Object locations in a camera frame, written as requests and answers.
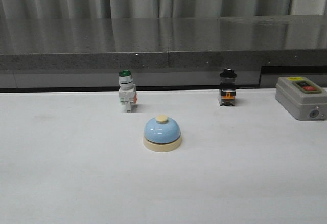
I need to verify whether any blue and cream desk bell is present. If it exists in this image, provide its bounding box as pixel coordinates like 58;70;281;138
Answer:
143;115;182;152

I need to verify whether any grey stone counter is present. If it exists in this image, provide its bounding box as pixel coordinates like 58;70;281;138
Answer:
1;15;326;92

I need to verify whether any green pushbutton switch module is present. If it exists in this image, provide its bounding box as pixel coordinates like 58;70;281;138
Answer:
119;70;137;113

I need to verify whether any black rotary selector switch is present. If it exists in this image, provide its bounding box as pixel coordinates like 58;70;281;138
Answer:
218;68;237;106

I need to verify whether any grey on off switch box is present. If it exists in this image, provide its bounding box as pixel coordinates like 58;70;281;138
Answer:
275;76;326;120

